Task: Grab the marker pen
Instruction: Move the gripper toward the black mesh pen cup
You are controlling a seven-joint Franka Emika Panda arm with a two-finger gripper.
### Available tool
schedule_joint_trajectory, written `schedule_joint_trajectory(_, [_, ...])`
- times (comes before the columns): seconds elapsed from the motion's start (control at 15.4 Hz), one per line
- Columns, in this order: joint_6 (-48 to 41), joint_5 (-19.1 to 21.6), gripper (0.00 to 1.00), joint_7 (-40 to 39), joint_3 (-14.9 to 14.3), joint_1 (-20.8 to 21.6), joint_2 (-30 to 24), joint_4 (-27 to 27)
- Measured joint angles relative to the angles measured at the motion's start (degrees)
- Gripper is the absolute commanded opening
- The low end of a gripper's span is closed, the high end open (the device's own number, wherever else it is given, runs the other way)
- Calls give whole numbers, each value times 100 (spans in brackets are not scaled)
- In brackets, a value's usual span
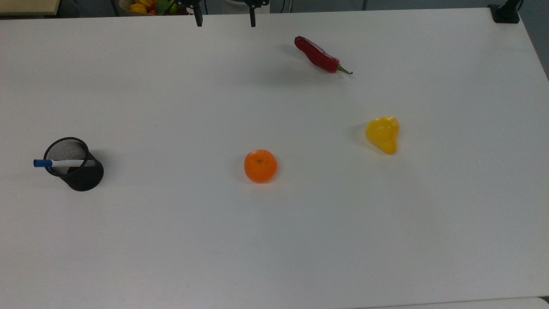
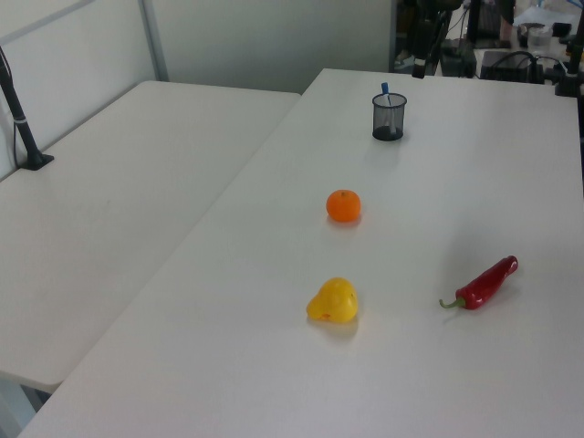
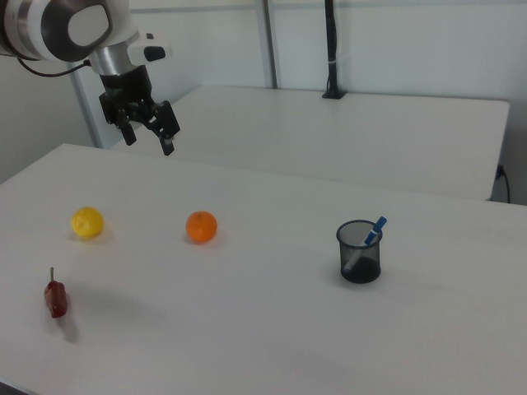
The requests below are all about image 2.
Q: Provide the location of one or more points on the black camera pole with base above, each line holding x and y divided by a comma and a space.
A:
23, 130

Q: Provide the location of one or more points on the black equipment box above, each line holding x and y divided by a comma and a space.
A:
497, 65

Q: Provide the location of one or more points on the clear glass jar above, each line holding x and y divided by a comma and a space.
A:
539, 38

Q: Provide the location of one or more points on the black clamp camera stand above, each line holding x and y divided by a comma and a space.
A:
568, 82

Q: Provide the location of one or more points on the red chili pepper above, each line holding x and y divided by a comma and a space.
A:
484, 284

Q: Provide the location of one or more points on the white side table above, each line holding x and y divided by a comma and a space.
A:
114, 205

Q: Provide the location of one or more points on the black mesh pen holder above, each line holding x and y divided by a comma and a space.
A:
398, 119

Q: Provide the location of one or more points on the grey metal partition post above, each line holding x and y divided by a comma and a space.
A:
154, 41

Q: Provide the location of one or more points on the orange mandarin fruit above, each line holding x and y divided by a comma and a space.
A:
343, 206

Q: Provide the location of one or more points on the white marker pen blue cap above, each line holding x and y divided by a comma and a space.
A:
385, 89

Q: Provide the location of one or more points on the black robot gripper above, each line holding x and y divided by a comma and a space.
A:
425, 27

